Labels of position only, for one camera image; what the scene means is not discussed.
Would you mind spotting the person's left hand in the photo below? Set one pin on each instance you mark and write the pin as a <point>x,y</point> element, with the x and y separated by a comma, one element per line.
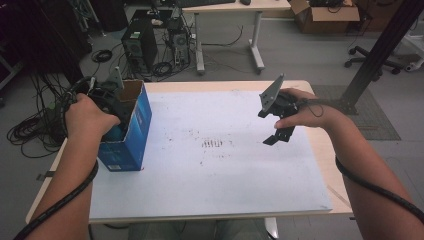
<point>88,116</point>

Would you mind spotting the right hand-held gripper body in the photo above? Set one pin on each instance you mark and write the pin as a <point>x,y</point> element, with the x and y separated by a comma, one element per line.
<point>275,100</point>

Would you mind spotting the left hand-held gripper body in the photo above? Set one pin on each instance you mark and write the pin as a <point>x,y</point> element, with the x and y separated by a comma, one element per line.
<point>113,100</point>

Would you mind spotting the white mat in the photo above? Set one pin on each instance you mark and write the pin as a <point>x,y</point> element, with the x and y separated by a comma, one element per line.
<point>216,183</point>

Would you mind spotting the white-legged wooden desk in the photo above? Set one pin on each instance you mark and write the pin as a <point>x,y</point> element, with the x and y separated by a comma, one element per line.
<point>233,6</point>

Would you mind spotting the brown cardboard box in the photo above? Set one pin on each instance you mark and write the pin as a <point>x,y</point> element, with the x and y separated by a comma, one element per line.
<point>326,16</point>

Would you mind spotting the open grey computer tower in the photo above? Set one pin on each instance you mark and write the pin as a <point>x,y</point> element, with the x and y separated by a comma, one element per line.
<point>180,43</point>

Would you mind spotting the black office chair base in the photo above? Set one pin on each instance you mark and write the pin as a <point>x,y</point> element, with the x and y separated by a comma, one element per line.
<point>373,61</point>

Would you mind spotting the black computer mouse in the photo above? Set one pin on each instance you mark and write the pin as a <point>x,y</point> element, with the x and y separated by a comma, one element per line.
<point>245,2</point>

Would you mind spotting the grey floor mat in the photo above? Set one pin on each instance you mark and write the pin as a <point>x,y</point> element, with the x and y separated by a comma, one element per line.
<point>373,123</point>

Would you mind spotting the person's right hand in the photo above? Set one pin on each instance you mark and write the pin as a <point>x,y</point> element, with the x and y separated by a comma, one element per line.
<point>310,113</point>

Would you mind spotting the black keyboard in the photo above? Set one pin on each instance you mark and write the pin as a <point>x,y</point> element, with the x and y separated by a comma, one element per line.
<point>206,2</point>

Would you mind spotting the dark furniture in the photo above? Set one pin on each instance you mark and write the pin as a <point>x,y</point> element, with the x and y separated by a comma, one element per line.
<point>43,36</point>

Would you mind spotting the black metal pole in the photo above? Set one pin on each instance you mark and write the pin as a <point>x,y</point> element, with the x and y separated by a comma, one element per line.
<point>383,50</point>

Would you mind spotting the blue cardboard box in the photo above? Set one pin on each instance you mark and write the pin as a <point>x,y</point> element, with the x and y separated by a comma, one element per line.
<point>130,146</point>

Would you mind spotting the black computer tower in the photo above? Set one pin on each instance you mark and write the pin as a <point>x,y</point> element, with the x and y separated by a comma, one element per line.
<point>140,40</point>

